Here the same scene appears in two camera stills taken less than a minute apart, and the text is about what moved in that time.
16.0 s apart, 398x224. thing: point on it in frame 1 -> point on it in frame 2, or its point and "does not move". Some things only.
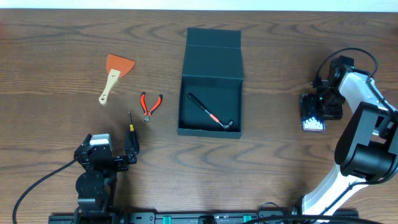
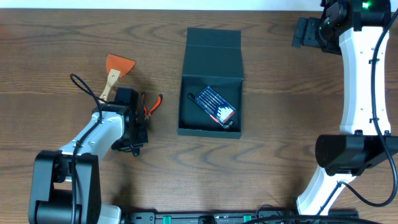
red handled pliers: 146,113 does not move
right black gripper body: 331,104 -> 319,34
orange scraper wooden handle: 116,66 does not move
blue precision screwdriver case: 311,121 -> 220,110
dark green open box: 212,72 does not move
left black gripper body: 109,162 -> 140,123
